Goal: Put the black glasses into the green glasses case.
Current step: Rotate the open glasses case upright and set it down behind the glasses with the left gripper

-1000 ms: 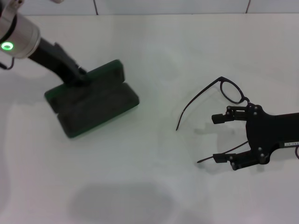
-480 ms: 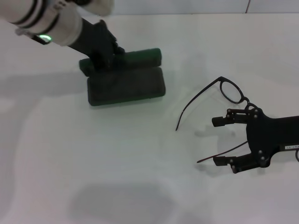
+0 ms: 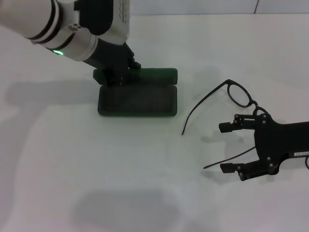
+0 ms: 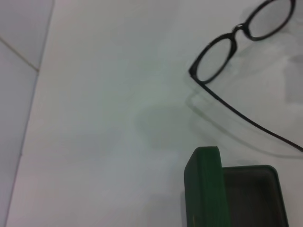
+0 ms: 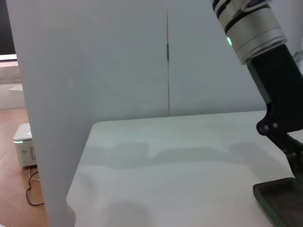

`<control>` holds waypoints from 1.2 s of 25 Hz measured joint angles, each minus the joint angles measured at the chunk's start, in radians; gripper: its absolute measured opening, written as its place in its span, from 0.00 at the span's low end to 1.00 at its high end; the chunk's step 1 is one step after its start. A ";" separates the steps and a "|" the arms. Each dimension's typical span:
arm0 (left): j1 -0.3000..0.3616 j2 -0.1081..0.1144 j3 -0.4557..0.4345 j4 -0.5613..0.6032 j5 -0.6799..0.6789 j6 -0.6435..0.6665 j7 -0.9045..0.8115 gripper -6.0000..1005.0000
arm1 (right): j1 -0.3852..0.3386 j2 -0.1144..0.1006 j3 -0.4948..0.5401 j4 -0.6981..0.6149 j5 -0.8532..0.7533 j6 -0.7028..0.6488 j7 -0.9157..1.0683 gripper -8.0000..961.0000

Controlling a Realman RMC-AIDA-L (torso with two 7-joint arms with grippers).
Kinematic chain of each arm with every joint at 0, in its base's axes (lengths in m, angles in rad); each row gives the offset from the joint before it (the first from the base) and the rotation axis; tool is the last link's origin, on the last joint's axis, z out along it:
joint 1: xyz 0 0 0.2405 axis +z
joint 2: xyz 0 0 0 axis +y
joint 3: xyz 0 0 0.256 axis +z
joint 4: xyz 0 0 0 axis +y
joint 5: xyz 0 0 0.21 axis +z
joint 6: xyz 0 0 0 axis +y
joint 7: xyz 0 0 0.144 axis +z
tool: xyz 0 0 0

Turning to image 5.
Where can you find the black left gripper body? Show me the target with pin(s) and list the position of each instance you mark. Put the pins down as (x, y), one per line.
(281, 94)

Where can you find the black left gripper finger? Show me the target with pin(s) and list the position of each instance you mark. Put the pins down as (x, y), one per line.
(292, 151)

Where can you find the green glasses case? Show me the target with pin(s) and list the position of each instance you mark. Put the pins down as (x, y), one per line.
(284, 201)

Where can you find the white box device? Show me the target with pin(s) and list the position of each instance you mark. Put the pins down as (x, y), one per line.
(24, 146)

